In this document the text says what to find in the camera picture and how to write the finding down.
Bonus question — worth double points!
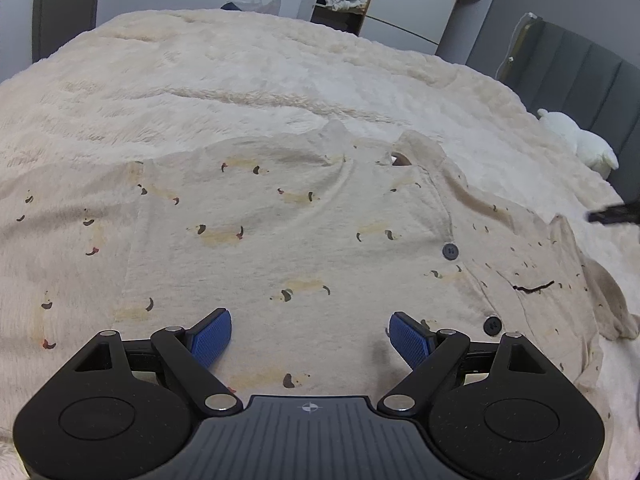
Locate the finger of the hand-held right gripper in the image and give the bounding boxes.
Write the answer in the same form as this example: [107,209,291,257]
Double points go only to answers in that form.
[588,199,640,225]

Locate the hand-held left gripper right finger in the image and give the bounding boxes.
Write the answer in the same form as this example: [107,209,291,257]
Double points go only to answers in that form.
[377,311,547,416]

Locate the grey padded headboard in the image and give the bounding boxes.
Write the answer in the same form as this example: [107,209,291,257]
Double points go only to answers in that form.
[499,12,640,201]

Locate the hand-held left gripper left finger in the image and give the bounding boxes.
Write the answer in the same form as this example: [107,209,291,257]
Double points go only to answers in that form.
[75,309,244,416]

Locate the beige dog-print pajama shirt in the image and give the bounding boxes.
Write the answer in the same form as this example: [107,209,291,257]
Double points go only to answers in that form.
[0,120,640,461]

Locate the white plush toy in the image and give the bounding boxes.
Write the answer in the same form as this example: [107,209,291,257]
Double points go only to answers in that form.
[537,108,620,181]

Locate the dark grey door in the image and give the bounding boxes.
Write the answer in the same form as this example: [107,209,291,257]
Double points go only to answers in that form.
[31,0,104,64]

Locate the white open wardrobe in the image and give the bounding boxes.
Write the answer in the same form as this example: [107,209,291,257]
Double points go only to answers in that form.
[297,0,501,58]

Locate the cream fluffy blanket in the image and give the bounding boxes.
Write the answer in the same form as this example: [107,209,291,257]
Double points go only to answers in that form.
[0,8,640,480]

